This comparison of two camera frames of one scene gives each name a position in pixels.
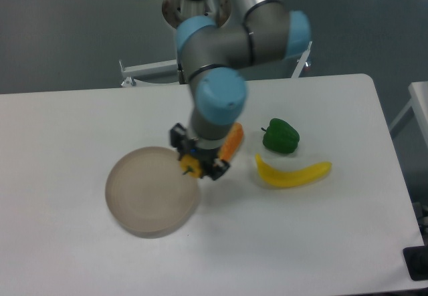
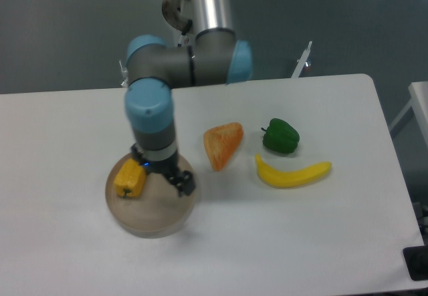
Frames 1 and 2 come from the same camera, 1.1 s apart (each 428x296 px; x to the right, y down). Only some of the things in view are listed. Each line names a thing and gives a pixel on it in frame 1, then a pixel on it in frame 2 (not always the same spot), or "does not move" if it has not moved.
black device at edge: x=416 y=260 does not move
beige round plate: x=148 y=193 does not move
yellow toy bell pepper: x=190 y=165 -> x=129 y=178
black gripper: x=204 y=158 -> x=183 y=181
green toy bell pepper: x=281 y=137 does not move
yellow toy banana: x=273 y=178 does not move
